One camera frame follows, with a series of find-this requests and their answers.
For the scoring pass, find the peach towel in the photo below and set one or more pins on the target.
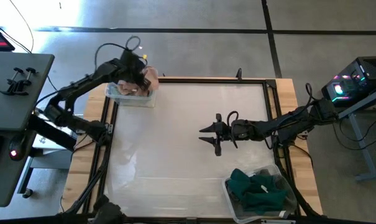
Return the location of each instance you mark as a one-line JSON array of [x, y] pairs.
[[152, 79]]

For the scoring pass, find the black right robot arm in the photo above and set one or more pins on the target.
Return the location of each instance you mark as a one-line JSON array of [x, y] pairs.
[[287, 124]]

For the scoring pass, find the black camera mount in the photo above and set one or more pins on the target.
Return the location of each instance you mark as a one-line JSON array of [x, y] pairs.
[[108, 211]]

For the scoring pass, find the black computer rgb lights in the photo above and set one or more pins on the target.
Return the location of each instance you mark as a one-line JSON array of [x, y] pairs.
[[368, 68]]

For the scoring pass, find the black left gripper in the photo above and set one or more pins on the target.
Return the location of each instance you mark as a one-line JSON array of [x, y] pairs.
[[131, 67]]

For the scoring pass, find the dark gray towel beige label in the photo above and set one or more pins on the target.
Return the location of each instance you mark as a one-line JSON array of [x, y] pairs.
[[285, 186]]

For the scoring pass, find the gray desk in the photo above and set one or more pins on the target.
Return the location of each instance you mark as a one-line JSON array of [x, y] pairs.
[[13, 109]]

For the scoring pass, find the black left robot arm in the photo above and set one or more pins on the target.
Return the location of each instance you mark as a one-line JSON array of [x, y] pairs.
[[82, 82]]

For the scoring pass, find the small black table clamp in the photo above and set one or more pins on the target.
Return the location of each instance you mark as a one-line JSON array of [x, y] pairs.
[[239, 74]]

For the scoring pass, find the gray metal stand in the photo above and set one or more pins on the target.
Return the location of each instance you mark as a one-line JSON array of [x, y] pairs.
[[360, 143]]

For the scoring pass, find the clear plastic bin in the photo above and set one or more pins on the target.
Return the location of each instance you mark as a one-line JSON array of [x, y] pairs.
[[131, 102], [242, 217]]

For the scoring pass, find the dark teal towel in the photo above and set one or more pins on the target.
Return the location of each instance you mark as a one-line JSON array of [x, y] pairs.
[[256, 199]]

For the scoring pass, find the black table frame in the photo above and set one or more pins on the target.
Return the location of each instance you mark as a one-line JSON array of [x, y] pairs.
[[206, 81]]

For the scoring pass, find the black mouse red light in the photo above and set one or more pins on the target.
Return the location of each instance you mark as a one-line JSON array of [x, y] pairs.
[[16, 146]]

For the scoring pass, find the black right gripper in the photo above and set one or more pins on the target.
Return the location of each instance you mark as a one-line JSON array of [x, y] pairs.
[[226, 130]]

